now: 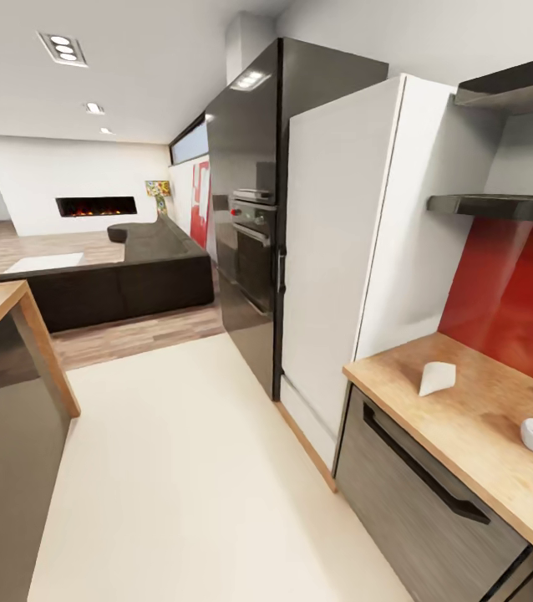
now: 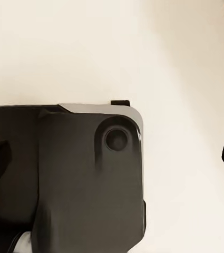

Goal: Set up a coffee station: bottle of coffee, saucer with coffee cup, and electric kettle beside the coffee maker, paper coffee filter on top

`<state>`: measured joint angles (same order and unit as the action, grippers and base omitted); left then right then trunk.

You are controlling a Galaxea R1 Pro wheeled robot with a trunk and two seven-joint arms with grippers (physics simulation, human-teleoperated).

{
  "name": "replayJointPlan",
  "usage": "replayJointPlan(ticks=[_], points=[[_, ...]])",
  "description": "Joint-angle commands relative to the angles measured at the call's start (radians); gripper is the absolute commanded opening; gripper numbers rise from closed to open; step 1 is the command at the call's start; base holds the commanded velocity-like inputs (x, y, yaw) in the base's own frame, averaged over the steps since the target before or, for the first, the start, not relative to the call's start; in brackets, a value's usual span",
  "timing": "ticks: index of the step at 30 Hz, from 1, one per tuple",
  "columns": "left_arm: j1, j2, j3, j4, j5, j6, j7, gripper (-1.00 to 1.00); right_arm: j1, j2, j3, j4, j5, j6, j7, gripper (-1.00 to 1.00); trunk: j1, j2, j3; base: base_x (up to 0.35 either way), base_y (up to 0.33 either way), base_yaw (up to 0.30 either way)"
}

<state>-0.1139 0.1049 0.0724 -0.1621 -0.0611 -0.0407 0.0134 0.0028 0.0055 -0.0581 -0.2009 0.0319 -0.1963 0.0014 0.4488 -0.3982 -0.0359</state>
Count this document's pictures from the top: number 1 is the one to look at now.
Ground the paper coffee filter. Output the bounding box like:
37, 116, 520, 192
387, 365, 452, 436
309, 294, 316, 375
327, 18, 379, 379
419, 362, 456, 397

